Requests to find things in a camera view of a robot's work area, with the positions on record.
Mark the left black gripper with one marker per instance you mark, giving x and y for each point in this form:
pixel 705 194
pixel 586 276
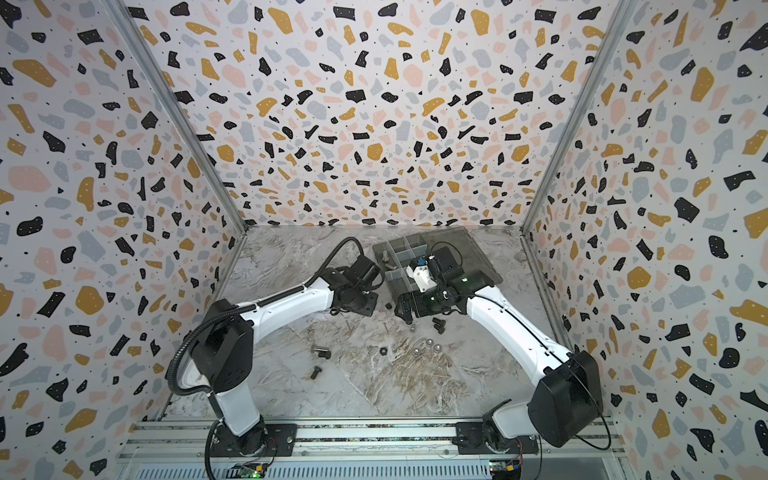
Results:
pixel 371 306

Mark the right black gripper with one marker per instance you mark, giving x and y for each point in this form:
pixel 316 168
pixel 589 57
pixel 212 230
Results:
pixel 409 300

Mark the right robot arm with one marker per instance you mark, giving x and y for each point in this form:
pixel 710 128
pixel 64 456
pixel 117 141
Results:
pixel 567 398

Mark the clear plastic organizer box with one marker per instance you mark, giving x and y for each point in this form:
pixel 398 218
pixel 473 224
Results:
pixel 393 256

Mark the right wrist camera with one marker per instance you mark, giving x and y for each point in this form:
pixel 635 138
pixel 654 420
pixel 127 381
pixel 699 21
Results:
pixel 422 271

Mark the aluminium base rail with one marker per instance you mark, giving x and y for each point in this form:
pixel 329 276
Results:
pixel 368 448

